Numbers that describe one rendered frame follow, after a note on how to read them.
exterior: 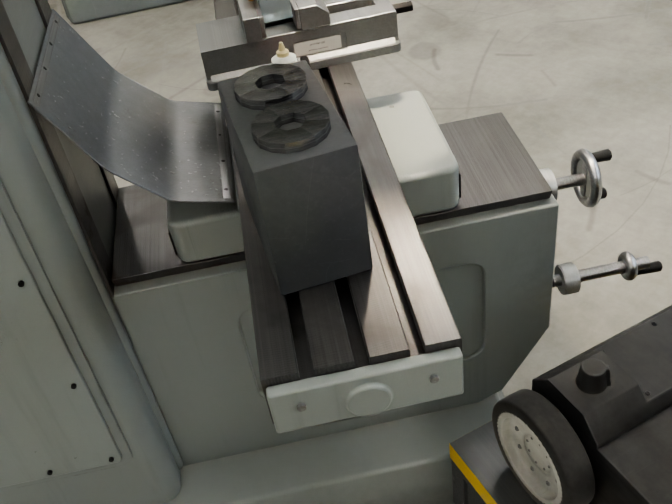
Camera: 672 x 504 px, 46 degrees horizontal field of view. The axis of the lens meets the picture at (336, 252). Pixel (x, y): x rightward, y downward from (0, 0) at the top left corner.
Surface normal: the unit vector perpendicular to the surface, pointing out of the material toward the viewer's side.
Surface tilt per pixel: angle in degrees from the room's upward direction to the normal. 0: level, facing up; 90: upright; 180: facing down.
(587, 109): 0
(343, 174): 90
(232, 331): 90
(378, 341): 0
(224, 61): 90
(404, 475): 68
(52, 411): 88
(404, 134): 0
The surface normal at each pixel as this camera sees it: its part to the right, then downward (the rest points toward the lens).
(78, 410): 0.16, 0.62
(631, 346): -0.12, -0.75
